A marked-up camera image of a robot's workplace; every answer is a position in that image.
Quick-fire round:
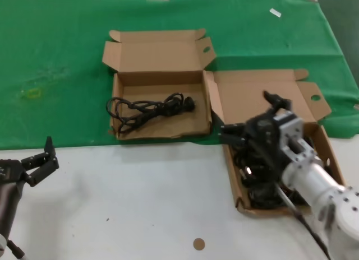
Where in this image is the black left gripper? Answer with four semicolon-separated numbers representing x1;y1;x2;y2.
0;136;61;188

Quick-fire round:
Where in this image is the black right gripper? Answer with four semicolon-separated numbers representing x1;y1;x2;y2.
219;90;293;166

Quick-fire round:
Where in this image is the black power cable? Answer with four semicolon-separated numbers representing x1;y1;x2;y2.
106;92;199;136

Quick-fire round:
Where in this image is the open cardboard box, intact rim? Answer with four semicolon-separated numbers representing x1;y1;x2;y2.
202;68;348;218

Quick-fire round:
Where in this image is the open cardboard box, torn rim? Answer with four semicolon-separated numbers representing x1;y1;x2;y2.
101;28;217;140

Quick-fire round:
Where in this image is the green table cloth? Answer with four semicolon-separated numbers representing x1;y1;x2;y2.
0;0;359;149

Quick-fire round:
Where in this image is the yellow-green ring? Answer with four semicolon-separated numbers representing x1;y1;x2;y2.
26;87;43;100

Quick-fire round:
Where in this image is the pile of black power cables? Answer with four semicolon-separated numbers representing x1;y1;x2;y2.
232;142;329;210

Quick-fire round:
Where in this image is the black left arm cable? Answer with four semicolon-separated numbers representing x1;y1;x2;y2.
7;239;27;260

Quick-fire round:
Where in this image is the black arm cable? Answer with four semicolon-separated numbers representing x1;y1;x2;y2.
7;239;27;260
276;184;331;257

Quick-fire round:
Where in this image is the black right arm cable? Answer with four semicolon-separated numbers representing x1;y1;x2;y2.
276;184;331;257

